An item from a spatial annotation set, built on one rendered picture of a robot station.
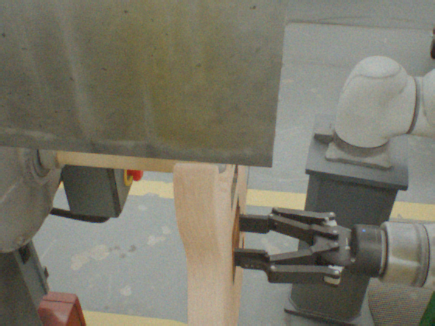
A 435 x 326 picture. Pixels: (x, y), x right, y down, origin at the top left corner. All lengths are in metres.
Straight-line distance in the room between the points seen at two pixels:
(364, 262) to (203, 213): 0.30
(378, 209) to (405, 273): 0.78
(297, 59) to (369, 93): 2.02
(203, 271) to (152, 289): 1.40
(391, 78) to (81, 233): 1.43
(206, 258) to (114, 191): 0.38
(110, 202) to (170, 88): 0.63
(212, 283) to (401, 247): 0.27
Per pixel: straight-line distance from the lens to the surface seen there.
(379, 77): 1.37
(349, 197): 1.52
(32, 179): 0.64
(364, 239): 0.76
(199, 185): 0.52
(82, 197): 0.99
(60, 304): 1.29
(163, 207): 2.31
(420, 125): 1.44
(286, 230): 0.81
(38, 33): 0.37
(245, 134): 0.38
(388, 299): 2.08
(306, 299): 1.91
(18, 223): 0.65
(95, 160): 0.62
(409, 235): 0.77
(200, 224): 0.55
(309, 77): 3.19
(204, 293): 0.65
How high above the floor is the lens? 1.65
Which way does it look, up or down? 41 degrees down
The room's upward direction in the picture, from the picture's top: straight up
